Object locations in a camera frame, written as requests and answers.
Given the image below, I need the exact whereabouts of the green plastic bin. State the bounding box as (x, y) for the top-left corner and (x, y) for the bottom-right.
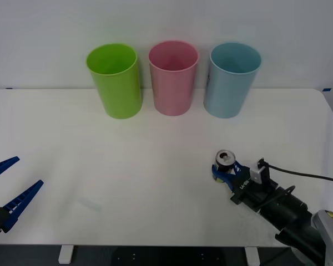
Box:
(85, 43), (143, 120)

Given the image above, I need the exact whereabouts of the pink plastic bin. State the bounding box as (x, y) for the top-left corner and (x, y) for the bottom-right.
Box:
(148, 40), (199, 116)

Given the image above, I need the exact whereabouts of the pale blue plastic bin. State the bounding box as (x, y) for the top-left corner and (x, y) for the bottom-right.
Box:
(203, 42), (262, 119)

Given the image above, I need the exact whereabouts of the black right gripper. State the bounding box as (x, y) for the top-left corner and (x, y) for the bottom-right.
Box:
(211, 158), (279, 213)

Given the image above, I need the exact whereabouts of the white table leg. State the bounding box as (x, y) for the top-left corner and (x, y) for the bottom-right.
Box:
(244, 246), (260, 264)
(58, 245), (74, 264)

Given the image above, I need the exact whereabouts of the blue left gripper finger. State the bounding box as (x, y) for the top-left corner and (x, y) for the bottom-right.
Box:
(0, 180), (44, 235)
(0, 156), (21, 183)

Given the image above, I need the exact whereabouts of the silver drink can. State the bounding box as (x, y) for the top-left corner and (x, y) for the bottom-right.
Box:
(214, 149), (237, 184)

